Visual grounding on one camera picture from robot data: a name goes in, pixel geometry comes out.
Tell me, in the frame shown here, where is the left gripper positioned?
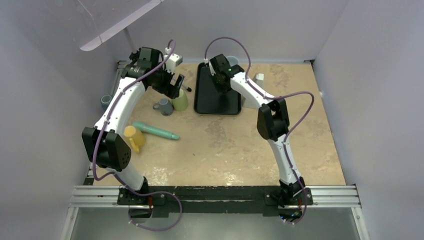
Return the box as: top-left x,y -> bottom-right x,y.
149,62 -> 184,99

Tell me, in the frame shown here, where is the blue patterned mug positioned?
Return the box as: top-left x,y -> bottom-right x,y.
152,98 -> 174,117

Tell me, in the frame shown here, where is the white mug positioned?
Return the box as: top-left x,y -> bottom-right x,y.
226,55 -> 239,67

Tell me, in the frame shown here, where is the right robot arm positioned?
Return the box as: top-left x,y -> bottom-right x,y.
205,54 -> 305,206

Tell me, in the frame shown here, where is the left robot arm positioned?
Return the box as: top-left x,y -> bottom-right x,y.
81,46 -> 184,205

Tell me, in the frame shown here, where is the yellow mug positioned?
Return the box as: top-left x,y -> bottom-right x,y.
123,125 -> 146,153

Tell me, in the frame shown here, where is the dark teal mug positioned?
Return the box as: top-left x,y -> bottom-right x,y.
100,94 -> 113,111

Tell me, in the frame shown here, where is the tripod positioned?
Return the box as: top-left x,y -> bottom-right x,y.
171,78 -> 192,92

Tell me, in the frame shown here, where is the green cup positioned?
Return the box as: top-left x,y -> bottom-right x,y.
171,89 -> 189,112

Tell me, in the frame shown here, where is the black tray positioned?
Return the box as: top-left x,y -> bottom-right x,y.
193,62 -> 242,116

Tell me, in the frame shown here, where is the teal cylinder toy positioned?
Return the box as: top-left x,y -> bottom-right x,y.
132,121 -> 180,140

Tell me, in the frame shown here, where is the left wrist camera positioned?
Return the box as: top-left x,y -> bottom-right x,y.
164,47 -> 183,74

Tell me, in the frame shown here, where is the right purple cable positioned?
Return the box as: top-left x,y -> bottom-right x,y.
204,36 -> 316,225

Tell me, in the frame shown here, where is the purple cable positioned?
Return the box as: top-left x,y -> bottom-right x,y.
204,36 -> 316,225
91,39 -> 176,186

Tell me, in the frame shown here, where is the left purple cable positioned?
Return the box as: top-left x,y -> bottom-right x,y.
91,39 -> 176,186

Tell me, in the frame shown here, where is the aluminium rail frame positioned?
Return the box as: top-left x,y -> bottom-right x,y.
59,185 -> 370,240

